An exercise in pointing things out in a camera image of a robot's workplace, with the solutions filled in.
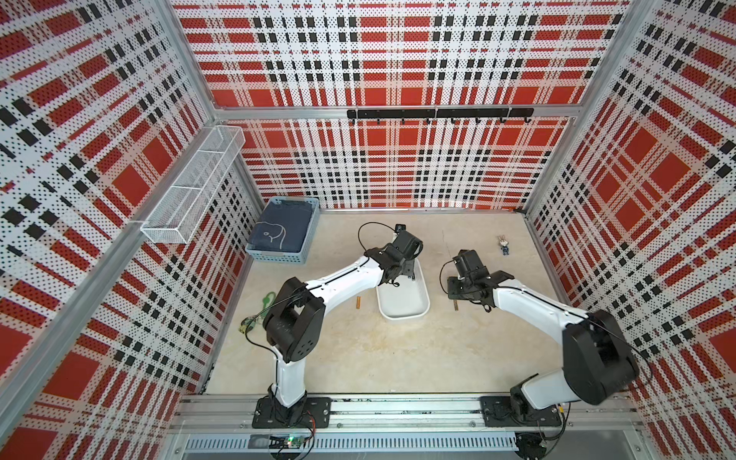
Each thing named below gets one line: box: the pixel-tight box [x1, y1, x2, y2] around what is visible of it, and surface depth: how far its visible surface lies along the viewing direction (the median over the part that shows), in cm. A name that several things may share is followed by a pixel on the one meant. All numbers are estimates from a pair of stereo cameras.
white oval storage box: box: [375, 257, 431, 321], surface depth 96 cm
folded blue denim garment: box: [248, 198, 318, 253], surface depth 108 cm
